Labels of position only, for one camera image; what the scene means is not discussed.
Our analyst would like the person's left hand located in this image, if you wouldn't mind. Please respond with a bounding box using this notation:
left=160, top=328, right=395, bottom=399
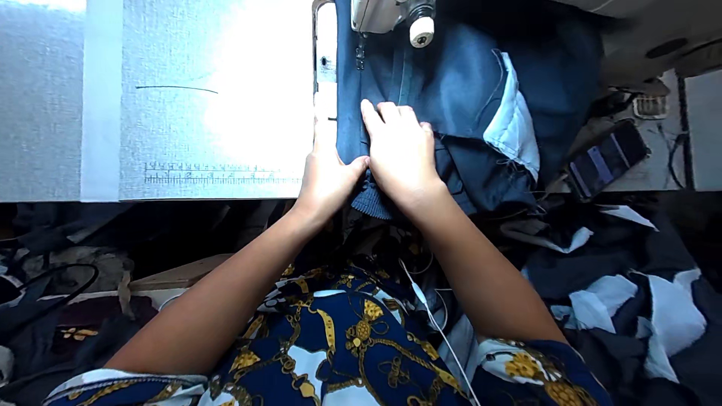
left=296, top=93, right=371, bottom=227

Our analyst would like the person's right hand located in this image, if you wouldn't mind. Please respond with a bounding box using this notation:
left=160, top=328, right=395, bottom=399
left=360, top=99, right=447, bottom=218

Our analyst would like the dark navy fabric garment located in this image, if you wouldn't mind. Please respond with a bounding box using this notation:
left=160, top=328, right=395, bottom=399
left=335, top=0, right=627, bottom=222

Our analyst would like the person's right forearm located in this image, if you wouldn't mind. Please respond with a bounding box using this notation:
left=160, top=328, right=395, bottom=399
left=412, top=182, right=569, bottom=345

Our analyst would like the person's left forearm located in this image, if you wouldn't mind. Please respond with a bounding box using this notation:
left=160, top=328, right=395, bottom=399
left=104, top=208, right=322, bottom=376

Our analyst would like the white fabric pocket piece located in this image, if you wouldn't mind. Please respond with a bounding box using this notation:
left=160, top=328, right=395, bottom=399
left=483, top=51, right=541, bottom=182

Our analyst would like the white sewing machine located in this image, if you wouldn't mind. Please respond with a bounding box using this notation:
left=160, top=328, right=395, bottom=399
left=312, top=0, right=437, bottom=148

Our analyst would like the dark loose thread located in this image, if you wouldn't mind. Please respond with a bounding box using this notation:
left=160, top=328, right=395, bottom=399
left=135, top=85, right=219, bottom=94

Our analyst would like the grey sewing table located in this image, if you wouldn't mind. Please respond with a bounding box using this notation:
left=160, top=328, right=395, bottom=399
left=0, top=0, right=722, bottom=203

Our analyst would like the person's body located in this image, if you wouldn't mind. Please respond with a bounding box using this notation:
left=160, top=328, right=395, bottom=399
left=42, top=262, right=614, bottom=406

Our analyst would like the smartphone with striped screen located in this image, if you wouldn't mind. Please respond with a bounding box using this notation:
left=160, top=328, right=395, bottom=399
left=566, top=118, right=651, bottom=200

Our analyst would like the light wooden board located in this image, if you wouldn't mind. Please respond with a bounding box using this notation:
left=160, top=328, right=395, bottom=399
left=129, top=253, right=234, bottom=292

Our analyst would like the pale adhesive tape strip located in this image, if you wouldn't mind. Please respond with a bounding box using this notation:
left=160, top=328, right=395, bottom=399
left=80, top=0, right=125, bottom=203

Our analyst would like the pile of fabric scraps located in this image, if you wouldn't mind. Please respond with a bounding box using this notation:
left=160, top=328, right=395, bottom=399
left=499, top=203, right=722, bottom=406

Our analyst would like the pile of dark garments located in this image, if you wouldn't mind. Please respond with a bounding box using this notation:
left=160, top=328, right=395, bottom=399
left=0, top=203, right=161, bottom=406

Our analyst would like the white earphone cable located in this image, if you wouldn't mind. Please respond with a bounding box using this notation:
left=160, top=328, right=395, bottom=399
left=398, top=258, right=482, bottom=406

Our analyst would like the thin dark cable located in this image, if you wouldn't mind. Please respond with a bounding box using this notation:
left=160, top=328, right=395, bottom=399
left=658, top=123, right=687, bottom=189

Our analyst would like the black curved cable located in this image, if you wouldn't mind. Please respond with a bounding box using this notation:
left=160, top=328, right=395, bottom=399
left=17, top=263, right=100, bottom=317

